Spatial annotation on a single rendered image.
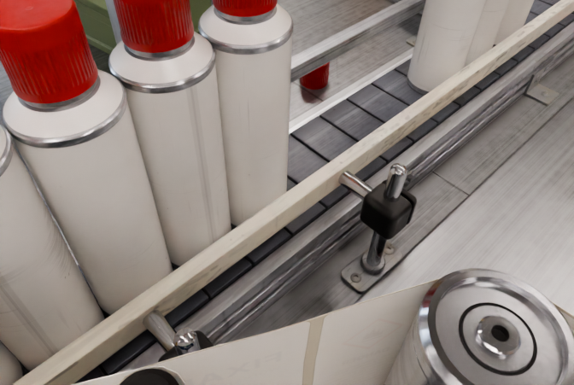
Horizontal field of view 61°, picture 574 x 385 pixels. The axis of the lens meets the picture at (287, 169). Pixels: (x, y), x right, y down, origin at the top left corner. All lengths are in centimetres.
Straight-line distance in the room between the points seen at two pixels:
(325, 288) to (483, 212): 14
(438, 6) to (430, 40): 3
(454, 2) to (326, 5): 33
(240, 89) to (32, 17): 11
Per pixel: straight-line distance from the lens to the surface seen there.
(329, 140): 44
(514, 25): 60
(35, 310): 27
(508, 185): 44
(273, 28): 26
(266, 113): 28
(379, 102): 49
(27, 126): 22
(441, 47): 48
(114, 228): 26
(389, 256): 42
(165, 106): 24
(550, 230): 43
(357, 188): 36
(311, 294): 40
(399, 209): 34
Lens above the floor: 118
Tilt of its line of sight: 46 degrees down
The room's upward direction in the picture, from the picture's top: 2 degrees clockwise
